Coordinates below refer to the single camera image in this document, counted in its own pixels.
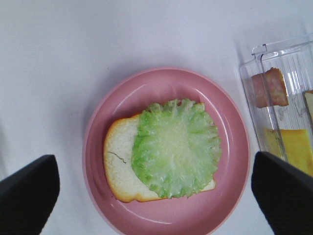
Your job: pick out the pink round plate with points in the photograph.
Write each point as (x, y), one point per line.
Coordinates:
(199, 214)

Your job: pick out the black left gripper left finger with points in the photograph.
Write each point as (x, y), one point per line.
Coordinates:
(28, 196)

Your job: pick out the bacon strip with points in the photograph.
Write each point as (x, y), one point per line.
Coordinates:
(276, 87)

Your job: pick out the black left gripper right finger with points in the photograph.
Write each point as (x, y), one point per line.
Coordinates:
(284, 195)

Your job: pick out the upright bread slice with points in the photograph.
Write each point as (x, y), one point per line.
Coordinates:
(309, 100)

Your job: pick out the green lettuce leaf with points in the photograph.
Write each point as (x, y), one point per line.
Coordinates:
(177, 148)

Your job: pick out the yellow cheese slice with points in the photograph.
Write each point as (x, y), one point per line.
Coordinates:
(297, 147)

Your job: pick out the white bread slice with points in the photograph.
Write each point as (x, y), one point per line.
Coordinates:
(118, 148)

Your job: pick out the clear right plastic container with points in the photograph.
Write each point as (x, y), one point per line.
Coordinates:
(294, 58)

